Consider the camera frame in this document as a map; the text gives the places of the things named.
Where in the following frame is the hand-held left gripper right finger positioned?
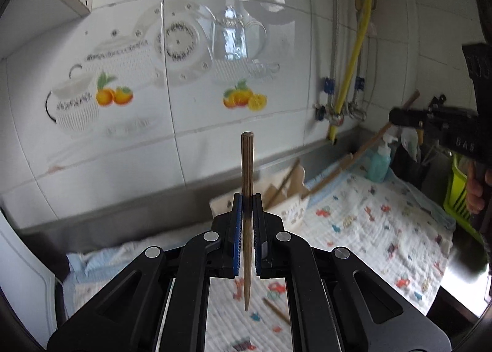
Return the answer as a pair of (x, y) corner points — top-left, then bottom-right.
(253, 194), (453, 352)

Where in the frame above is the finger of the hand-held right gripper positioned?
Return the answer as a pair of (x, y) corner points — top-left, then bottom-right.
(419, 95), (448, 111)
(388, 106), (427, 130)

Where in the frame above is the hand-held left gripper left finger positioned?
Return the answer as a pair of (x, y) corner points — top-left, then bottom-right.
(46, 192), (244, 352)

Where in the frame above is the brown wooden chopstick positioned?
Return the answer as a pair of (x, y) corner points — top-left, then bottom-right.
(355, 91), (420, 160)
(241, 131), (255, 312)
(262, 297), (292, 326)

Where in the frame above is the cream plastic chopstick holder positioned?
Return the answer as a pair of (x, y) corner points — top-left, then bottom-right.
(209, 165), (310, 233)

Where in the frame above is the person's right hand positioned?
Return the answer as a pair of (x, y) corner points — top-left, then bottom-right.
(466, 166), (486, 216)

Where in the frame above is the white plastic spoon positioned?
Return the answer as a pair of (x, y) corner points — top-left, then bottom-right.
(400, 131), (420, 162)

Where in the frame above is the metal water valve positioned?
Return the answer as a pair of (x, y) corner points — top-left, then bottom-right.
(313, 104), (345, 124)
(346, 101), (367, 119)

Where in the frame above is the black utensil container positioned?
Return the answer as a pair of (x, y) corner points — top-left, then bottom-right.
(392, 140), (432, 192)

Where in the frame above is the teal soap pump bottle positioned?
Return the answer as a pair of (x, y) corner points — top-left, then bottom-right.
(365, 134), (399, 183)

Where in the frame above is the green plastic dish rack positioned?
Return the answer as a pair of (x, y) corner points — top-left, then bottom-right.
(442, 154), (478, 230)

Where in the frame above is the white printed muslin cloth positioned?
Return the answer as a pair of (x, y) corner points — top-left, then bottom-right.
(63, 173), (458, 352)

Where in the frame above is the white microwave oven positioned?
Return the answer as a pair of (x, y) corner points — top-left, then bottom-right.
(0, 206), (58, 352)

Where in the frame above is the metal flexible hose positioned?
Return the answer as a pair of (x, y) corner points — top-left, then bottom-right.
(320, 0), (339, 110)
(347, 40), (370, 114)

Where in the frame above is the yellow gas hose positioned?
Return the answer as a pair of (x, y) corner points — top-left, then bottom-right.
(327, 0), (373, 144)

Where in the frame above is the tableware wall decal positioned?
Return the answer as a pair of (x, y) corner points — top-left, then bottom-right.
(45, 0), (296, 138)

